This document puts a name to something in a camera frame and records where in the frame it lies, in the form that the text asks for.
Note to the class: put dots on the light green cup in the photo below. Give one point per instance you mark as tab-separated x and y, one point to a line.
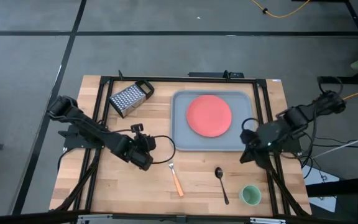
250	195

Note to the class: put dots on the black aluminium table frame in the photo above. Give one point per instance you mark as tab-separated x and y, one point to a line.
182	79

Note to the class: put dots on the white sheet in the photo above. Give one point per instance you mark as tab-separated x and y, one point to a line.
317	180

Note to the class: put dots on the black spoon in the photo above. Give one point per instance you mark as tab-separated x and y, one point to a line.
218	172

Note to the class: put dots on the red round plate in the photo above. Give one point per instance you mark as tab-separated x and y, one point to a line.
209	115

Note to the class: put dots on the black neighbouring station frame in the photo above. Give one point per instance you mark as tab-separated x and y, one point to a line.
357	25

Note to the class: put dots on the steel box grater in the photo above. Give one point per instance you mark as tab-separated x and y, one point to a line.
127	99

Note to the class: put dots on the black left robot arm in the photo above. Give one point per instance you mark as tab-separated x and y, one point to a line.
89	127

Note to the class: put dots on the black box on frame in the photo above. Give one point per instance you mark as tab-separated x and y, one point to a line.
216	74

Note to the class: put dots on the silver frame bracket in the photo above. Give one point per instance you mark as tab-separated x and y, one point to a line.
95	218
267	221

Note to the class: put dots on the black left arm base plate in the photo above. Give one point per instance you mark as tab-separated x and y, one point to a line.
70	141

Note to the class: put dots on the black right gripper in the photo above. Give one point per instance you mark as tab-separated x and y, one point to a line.
264	137

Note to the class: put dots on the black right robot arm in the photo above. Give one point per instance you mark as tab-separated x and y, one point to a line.
300	116

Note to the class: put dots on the grey plastic tray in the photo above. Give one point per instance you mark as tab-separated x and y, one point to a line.
179	137

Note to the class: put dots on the dark furniture block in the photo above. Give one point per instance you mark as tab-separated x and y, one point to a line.
353	199

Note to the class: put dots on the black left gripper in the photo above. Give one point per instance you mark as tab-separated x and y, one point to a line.
141	149

